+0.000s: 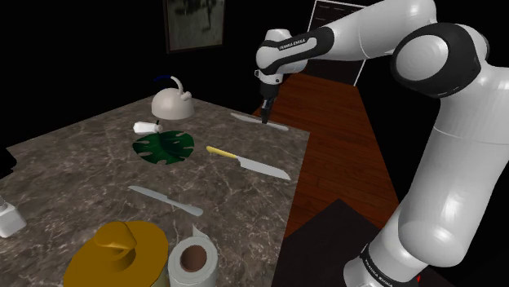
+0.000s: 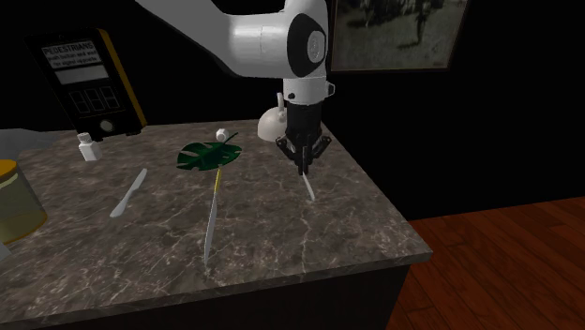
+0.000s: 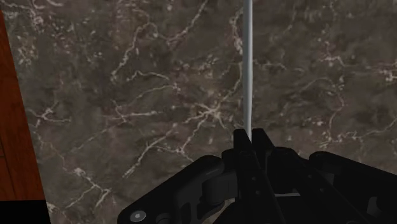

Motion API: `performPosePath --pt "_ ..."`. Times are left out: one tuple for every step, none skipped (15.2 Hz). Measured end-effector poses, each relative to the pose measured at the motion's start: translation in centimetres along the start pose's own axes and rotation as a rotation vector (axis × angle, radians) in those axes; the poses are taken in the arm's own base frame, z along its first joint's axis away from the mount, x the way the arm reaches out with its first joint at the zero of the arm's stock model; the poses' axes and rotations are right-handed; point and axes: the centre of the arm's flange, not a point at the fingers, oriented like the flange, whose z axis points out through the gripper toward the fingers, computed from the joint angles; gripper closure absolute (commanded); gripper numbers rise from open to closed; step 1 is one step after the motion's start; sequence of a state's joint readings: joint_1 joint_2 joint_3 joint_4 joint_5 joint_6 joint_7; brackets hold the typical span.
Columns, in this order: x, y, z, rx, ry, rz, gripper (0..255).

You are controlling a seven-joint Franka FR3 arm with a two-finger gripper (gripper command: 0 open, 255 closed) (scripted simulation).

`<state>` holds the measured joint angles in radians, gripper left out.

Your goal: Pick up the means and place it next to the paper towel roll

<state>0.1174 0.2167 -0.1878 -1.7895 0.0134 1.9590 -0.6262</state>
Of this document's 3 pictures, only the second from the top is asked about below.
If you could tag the white plastic knife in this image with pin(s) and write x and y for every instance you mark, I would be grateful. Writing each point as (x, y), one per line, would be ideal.
(128, 194)

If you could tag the dark cabinet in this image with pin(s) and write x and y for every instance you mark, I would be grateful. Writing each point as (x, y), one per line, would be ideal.
(274, 306)

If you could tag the framed wall picture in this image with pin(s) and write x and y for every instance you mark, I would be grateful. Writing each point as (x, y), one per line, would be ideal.
(395, 34)

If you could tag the black and yellow signal box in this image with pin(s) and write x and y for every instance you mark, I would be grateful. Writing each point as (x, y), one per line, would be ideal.
(89, 82)

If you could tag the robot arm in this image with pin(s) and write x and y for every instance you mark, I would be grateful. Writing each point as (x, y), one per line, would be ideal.
(256, 39)

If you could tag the thin white stick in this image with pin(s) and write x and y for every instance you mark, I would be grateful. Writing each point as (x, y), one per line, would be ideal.
(308, 186)

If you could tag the yellow lidded glass jar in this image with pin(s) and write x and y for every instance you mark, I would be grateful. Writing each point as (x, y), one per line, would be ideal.
(16, 201)

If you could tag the small white bottle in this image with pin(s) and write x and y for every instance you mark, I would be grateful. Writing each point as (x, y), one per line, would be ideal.
(88, 147)

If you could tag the white teapot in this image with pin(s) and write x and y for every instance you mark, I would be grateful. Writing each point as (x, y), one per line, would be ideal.
(272, 125)

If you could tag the green leaf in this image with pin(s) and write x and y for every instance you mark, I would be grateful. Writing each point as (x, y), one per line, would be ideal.
(208, 155)

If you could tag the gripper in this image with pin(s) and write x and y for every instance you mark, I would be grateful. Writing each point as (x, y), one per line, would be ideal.
(302, 119)

